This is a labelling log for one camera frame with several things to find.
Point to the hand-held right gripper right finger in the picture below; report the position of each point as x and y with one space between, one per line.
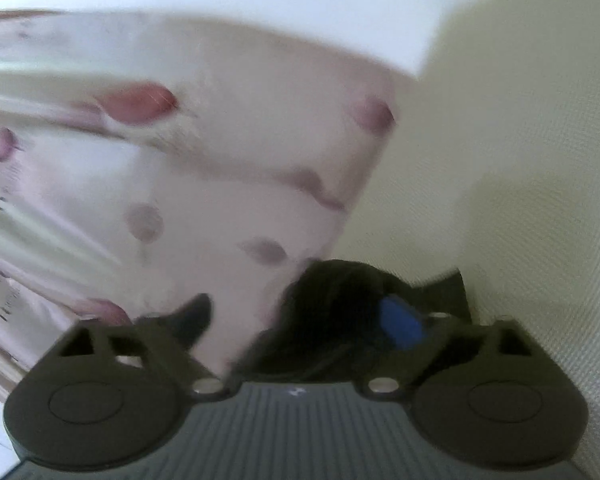
403 324

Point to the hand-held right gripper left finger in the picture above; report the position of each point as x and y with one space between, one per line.
192 317

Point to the black garment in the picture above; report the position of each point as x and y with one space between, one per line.
330 320

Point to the pink patterned curtain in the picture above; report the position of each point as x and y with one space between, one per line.
190 170

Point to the cream textured bed mattress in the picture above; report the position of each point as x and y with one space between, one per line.
505 170

